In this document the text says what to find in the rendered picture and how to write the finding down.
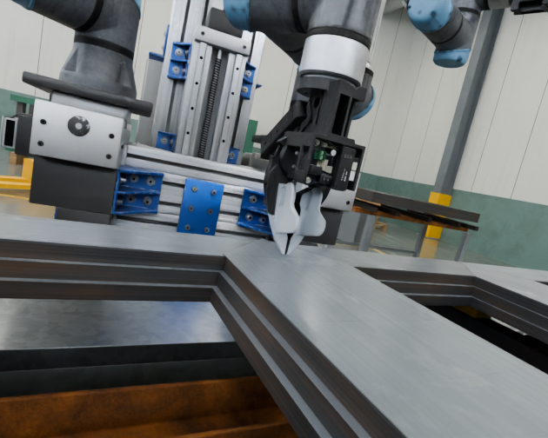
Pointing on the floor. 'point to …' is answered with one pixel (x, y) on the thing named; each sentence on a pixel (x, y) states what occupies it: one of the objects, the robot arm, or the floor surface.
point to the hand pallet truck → (10, 178)
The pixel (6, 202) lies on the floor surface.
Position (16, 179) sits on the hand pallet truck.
